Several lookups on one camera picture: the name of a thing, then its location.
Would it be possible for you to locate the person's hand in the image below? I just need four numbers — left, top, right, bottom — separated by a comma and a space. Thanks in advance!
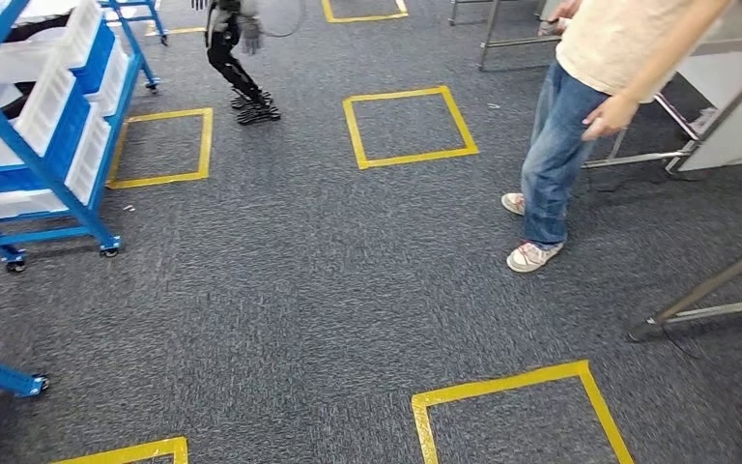
545, 0, 585, 25
581, 94, 642, 142

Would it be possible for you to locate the stainless steel workbench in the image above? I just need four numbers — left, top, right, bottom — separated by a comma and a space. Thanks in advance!
626, 188, 742, 344

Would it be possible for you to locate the stainless steel table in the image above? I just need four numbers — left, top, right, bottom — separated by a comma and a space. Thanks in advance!
581, 0, 742, 179

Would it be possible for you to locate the person's leg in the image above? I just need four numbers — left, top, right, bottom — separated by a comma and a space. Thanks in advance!
524, 64, 609, 249
523, 62, 561, 200

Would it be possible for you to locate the white cabinet panel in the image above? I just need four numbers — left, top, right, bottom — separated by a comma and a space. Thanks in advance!
655, 38, 742, 174

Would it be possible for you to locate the person's foot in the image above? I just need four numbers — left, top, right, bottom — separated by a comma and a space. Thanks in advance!
500, 191, 528, 218
506, 240, 565, 275

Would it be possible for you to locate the yellow floor tape square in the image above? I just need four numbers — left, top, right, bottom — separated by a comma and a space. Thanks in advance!
343, 86, 480, 171

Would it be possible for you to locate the white plastic bin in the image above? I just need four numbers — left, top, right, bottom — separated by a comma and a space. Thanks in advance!
0, 0, 104, 86
86, 39, 131, 118
0, 108, 114, 223
0, 56, 79, 169

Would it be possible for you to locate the grey metal frame table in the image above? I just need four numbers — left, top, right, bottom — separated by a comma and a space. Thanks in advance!
447, 0, 564, 72

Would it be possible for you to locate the black floor cable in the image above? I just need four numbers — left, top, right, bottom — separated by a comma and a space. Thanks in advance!
585, 167, 642, 194

